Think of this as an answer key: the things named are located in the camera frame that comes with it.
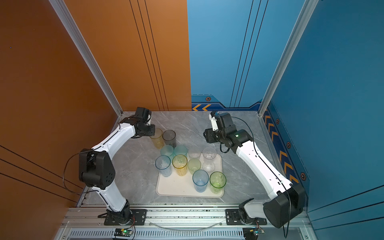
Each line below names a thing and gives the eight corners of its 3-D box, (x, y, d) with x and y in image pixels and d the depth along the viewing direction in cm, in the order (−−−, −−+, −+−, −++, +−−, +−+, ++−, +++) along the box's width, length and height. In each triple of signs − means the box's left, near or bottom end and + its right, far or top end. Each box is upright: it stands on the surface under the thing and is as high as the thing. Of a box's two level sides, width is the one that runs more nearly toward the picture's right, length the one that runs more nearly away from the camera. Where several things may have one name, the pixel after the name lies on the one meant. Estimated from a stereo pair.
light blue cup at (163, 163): (159, 179, 88) (153, 169, 77) (161, 165, 93) (156, 155, 82) (172, 179, 88) (169, 169, 77) (174, 165, 93) (170, 155, 82)
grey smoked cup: (165, 151, 100) (161, 139, 89) (167, 142, 105) (163, 129, 93) (176, 151, 100) (174, 139, 89) (177, 142, 105) (175, 129, 93)
